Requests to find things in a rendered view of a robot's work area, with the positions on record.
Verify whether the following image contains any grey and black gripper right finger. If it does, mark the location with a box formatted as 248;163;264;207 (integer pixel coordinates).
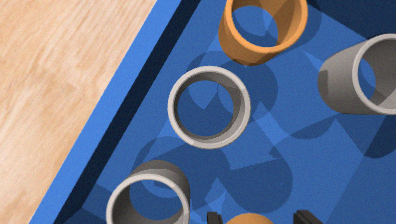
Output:
293;210;323;224

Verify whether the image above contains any bronze bushing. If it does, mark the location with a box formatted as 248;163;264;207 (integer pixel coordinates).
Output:
226;213;274;224
218;0;308;66

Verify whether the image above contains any blue crate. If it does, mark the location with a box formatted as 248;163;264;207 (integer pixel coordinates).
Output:
29;0;396;224

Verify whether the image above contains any grey metal bushing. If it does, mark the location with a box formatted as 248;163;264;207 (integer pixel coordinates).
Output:
106;160;190;224
317;34;396;115
168;66;251;150

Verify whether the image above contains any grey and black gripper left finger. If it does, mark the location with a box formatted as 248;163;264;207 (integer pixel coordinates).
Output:
207;212;223;224

